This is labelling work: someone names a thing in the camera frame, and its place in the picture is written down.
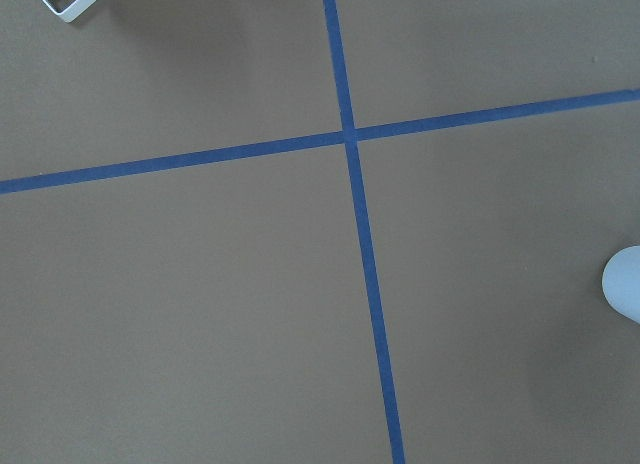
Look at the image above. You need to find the white wire cup rack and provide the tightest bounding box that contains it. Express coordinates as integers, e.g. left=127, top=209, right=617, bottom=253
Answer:
left=28, top=0, right=116, bottom=24

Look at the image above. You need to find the light blue plastic cup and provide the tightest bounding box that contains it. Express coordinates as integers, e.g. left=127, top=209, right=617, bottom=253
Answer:
left=601, top=246, right=640, bottom=323

